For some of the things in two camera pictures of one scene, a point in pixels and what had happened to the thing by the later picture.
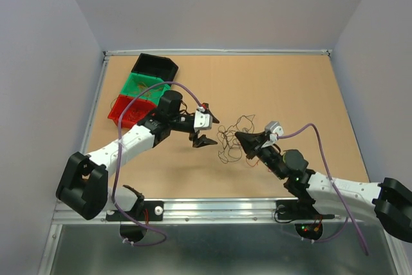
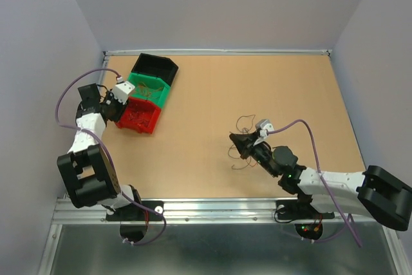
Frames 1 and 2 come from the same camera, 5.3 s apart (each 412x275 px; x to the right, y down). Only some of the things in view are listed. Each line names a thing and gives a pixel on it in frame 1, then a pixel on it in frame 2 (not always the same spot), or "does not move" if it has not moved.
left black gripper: (202, 140) -> (109, 96)
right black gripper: (250, 142) does not move
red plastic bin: (133, 114) does not move
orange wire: (142, 87) does not move
